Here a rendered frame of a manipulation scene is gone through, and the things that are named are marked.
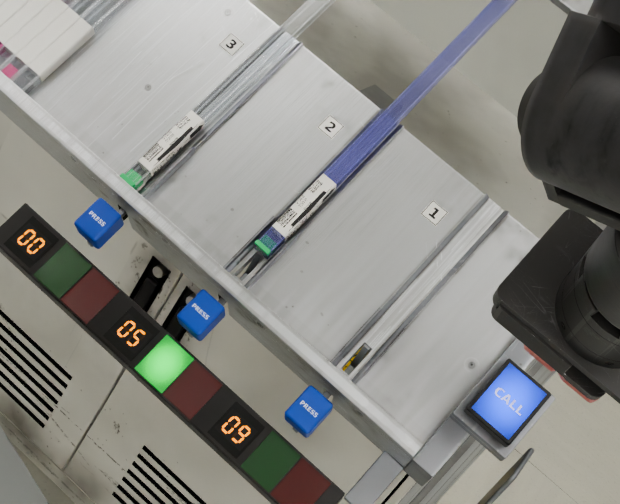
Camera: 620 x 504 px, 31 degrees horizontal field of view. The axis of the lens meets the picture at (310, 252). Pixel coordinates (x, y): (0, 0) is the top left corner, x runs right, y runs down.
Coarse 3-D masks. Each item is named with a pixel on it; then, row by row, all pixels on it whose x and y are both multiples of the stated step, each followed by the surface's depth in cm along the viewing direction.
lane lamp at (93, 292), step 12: (84, 276) 88; (96, 276) 88; (72, 288) 87; (84, 288) 87; (96, 288) 87; (108, 288) 88; (72, 300) 87; (84, 300) 87; (96, 300) 87; (108, 300) 87; (84, 312) 87; (96, 312) 87
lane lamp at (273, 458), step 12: (264, 444) 84; (276, 444) 84; (252, 456) 84; (264, 456) 84; (276, 456) 84; (288, 456) 84; (300, 456) 84; (252, 468) 84; (264, 468) 84; (276, 468) 84; (288, 468) 84; (264, 480) 83; (276, 480) 83
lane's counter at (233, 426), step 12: (240, 408) 85; (228, 420) 85; (240, 420) 85; (252, 420) 85; (216, 432) 84; (228, 432) 84; (240, 432) 84; (252, 432) 84; (228, 444) 84; (240, 444) 84
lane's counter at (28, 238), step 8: (32, 216) 89; (24, 224) 89; (32, 224) 89; (40, 224) 89; (16, 232) 89; (24, 232) 89; (32, 232) 89; (40, 232) 89; (48, 232) 89; (8, 240) 88; (16, 240) 88; (24, 240) 89; (32, 240) 89; (40, 240) 89; (48, 240) 89; (56, 240) 89; (8, 248) 88; (16, 248) 88; (24, 248) 88; (32, 248) 88; (40, 248) 88; (48, 248) 88; (24, 256) 88; (32, 256) 88; (40, 256) 88; (32, 264) 88
